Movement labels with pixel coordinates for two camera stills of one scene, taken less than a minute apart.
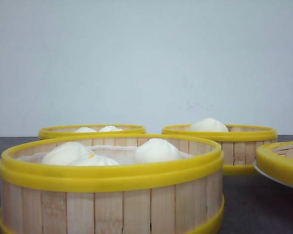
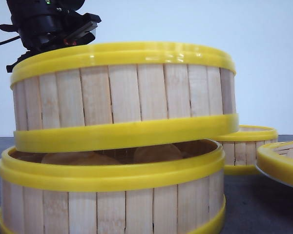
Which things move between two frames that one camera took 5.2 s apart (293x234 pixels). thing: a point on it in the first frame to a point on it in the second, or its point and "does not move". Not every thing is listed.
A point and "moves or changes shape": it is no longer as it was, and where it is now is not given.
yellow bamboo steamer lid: x=283 y=162 does not move
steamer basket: x=80 y=130 moves or changes shape
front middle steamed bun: x=93 y=160 does not move
